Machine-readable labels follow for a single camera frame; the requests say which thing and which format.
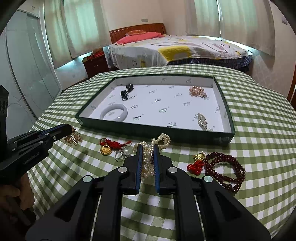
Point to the pink pillow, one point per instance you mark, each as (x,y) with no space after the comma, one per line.
(137,38)

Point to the operator left hand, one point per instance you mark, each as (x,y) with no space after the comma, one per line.
(24,193)

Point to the white curtain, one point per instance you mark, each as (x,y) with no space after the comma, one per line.
(245,22)
(74,28)

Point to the silver pearl rings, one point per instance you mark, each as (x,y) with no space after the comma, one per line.
(122,154)

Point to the orange patterned pillow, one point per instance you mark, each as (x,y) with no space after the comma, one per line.
(135,32)

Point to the left white curtain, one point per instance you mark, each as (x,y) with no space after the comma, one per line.
(74,28)

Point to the glass sliding wardrobe door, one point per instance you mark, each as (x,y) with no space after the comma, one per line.
(30,63)

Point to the gold charm red tassel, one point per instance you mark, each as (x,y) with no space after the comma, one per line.
(197,166)

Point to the silver crystal brooch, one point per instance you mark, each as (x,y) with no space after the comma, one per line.
(202,122)

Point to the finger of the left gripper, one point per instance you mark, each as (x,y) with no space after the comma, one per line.
(30,138)

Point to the bed with patterned sheet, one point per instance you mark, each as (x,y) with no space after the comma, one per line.
(178,50)

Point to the red items on nightstand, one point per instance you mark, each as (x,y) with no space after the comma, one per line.
(97,52)

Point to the dark wooden nightstand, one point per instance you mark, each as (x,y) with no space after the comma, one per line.
(95,64)

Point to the pale jade bangle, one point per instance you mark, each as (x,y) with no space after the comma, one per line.
(115,112)

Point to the right white curtain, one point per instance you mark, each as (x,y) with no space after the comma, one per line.
(245,22)

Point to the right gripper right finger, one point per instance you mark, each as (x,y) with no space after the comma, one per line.
(164,184)

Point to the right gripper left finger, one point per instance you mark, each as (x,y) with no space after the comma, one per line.
(130,184)

